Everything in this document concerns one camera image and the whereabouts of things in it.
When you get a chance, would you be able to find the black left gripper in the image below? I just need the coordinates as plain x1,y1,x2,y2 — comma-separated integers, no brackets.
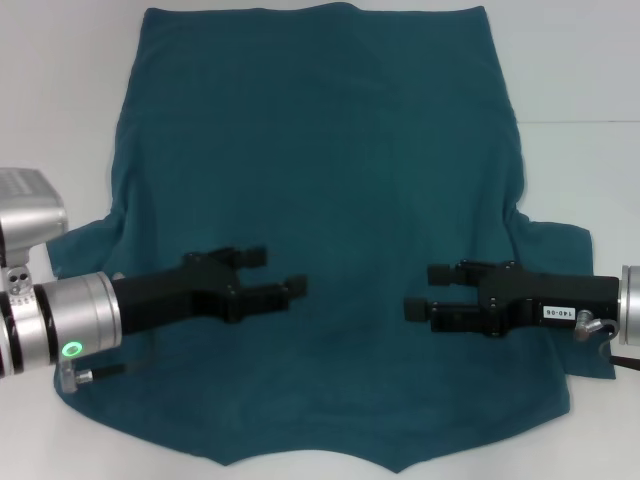
110,244,309,339

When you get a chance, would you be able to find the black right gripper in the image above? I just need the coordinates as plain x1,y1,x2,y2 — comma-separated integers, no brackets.
404,258,622,339

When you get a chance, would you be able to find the teal blue t-shirt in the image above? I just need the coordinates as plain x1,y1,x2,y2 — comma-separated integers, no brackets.
47,4,617,462

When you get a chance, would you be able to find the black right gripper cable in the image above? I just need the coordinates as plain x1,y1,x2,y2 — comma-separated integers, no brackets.
574,308,640,372

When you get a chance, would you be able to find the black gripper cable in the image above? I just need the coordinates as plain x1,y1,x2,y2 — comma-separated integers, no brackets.
60,349,154,396
574,308,640,372

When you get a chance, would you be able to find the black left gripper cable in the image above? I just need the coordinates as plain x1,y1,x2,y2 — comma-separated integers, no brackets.
60,349,154,396

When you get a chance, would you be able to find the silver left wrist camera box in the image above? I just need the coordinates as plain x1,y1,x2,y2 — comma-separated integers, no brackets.
0,168,69,269

